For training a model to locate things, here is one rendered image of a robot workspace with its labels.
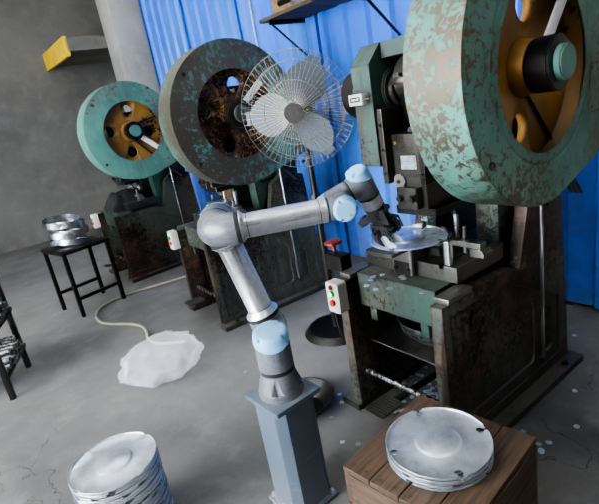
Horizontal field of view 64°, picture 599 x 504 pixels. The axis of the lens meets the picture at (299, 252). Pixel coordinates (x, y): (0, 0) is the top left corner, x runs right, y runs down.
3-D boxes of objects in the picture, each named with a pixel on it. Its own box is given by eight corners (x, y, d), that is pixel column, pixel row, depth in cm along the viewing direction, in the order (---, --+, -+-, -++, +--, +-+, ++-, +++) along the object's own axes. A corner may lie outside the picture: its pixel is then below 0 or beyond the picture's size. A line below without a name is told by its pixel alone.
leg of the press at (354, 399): (360, 411, 214) (330, 217, 187) (343, 401, 223) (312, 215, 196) (479, 329, 264) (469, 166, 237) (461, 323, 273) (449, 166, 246)
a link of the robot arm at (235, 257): (262, 360, 163) (189, 217, 147) (261, 340, 178) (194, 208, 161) (295, 346, 163) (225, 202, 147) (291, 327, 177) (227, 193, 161)
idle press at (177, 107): (227, 349, 292) (152, 42, 239) (168, 308, 371) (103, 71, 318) (401, 267, 370) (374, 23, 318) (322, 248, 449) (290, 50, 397)
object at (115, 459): (104, 507, 145) (103, 505, 145) (51, 480, 161) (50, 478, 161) (173, 444, 168) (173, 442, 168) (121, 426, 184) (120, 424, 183)
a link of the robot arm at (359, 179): (339, 172, 158) (361, 158, 157) (352, 198, 163) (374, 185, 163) (346, 180, 151) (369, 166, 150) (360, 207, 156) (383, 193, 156)
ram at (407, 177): (421, 212, 175) (413, 130, 167) (390, 209, 187) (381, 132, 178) (450, 200, 185) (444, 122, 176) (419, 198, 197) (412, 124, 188)
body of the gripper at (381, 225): (392, 241, 163) (378, 214, 156) (373, 238, 169) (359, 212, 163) (404, 226, 166) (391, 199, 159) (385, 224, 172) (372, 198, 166)
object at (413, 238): (392, 226, 204) (391, 224, 204) (459, 228, 186) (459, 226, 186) (357, 249, 183) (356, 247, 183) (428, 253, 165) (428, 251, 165)
